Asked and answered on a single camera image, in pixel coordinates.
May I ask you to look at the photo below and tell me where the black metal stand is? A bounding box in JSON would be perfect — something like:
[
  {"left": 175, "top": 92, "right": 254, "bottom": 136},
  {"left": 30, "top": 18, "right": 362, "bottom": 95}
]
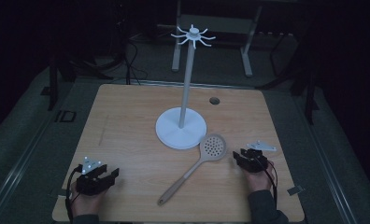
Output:
[
  {"left": 257, "top": 31, "right": 320, "bottom": 126},
  {"left": 47, "top": 54, "right": 114, "bottom": 112}
]

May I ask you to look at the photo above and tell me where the white metal desk frame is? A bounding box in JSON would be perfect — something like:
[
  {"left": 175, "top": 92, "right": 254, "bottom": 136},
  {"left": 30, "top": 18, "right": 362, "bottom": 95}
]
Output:
[{"left": 171, "top": 0, "right": 263, "bottom": 78}]

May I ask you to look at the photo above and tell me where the person's right hand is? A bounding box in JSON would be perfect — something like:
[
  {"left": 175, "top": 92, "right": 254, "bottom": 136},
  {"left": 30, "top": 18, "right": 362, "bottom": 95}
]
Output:
[{"left": 242, "top": 161, "right": 275, "bottom": 193}]

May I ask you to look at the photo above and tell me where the black floor cable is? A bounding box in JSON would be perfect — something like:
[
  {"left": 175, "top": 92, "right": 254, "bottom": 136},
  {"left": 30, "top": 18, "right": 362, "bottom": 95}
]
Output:
[{"left": 122, "top": 38, "right": 149, "bottom": 86}]

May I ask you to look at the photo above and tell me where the person's left hand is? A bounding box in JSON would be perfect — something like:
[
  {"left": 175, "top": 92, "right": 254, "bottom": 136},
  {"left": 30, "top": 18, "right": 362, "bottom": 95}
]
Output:
[{"left": 69, "top": 181, "right": 108, "bottom": 217}]

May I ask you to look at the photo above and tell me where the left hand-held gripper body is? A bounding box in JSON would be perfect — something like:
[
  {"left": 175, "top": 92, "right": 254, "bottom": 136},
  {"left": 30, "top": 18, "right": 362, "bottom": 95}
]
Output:
[{"left": 76, "top": 156, "right": 110, "bottom": 196}]

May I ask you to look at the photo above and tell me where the white hook stand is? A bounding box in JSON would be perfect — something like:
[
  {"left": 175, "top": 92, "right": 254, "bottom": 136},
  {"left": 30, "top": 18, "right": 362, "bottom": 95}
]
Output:
[{"left": 155, "top": 23, "right": 217, "bottom": 150}]

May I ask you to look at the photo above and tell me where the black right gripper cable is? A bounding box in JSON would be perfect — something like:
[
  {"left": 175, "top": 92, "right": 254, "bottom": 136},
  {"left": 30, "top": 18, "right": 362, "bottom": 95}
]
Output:
[{"left": 257, "top": 154, "right": 279, "bottom": 210}]

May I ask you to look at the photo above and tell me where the grey slotted spoon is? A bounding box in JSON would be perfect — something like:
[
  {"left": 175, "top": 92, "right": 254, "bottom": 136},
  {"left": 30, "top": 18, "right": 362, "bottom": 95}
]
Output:
[{"left": 157, "top": 133, "right": 228, "bottom": 206}]

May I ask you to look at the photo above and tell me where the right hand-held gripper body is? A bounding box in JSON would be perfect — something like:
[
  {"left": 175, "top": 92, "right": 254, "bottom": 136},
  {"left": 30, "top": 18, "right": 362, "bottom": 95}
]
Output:
[{"left": 240, "top": 140, "right": 278, "bottom": 174}]

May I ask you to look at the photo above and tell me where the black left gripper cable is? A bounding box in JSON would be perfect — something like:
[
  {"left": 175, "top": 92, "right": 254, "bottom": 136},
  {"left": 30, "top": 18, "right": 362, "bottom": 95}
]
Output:
[{"left": 64, "top": 164, "right": 83, "bottom": 222}]

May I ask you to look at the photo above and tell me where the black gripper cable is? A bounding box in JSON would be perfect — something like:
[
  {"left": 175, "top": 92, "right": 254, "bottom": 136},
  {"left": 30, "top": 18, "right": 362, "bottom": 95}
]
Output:
[
  {"left": 257, "top": 154, "right": 279, "bottom": 210},
  {"left": 64, "top": 164, "right": 83, "bottom": 222}
]

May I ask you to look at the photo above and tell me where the grey tape strip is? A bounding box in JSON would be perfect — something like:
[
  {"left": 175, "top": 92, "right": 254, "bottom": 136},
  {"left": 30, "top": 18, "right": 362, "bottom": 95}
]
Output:
[
  {"left": 286, "top": 184, "right": 306, "bottom": 197},
  {"left": 48, "top": 188, "right": 67, "bottom": 201}
]

